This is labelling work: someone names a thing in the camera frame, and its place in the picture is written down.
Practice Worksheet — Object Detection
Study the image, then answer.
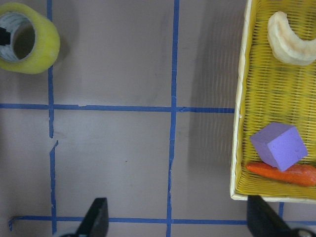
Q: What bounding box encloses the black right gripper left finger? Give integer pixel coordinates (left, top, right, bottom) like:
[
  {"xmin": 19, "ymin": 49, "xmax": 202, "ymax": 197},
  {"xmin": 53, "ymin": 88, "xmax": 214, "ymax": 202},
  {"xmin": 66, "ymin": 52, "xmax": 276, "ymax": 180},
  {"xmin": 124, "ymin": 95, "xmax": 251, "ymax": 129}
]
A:
[{"xmin": 56, "ymin": 197, "xmax": 109, "ymax": 237}]

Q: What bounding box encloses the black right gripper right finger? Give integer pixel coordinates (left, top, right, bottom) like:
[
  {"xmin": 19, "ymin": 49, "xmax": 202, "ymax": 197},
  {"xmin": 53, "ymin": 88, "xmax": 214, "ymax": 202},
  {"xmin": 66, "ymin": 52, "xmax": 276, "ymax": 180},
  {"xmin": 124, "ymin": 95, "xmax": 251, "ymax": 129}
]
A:
[{"xmin": 247, "ymin": 196, "xmax": 316, "ymax": 237}]

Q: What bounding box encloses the orange toy carrot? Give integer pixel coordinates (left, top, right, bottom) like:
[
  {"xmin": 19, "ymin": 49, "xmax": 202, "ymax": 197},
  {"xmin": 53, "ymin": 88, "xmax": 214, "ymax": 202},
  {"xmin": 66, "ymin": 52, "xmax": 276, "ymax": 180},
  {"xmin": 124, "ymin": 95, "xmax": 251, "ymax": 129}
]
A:
[{"xmin": 246, "ymin": 162, "xmax": 316, "ymax": 187}]

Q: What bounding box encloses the yellow woven tray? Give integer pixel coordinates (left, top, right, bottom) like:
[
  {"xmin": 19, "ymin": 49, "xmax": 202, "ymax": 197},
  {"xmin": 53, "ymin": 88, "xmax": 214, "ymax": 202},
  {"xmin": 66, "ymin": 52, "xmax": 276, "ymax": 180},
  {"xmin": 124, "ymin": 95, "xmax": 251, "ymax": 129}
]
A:
[{"xmin": 230, "ymin": 0, "xmax": 316, "ymax": 203}]

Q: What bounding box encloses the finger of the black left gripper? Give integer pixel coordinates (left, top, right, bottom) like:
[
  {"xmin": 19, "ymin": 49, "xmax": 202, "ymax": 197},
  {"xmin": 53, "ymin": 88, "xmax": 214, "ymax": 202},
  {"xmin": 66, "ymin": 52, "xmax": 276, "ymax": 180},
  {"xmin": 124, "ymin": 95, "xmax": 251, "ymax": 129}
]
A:
[{"xmin": 0, "ymin": 27, "xmax": 10, "ymax": 46}]

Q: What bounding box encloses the purple foam cube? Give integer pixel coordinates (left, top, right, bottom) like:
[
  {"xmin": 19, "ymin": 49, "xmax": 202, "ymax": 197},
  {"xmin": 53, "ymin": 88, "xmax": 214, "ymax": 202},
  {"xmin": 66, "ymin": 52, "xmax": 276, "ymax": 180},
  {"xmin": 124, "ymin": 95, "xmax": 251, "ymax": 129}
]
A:
[{"xmin": 250, "ymin": 122, "xmax": 308, "ymax": 171}]

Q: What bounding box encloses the yellow tape roll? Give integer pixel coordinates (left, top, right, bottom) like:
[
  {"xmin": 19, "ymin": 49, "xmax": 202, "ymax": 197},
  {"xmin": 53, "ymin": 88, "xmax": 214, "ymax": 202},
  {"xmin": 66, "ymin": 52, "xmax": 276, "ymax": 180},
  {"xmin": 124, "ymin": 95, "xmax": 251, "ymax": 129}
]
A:
[{"xmin": 0, "ymin": 2, "xmax": 60, "ymax": 74}]

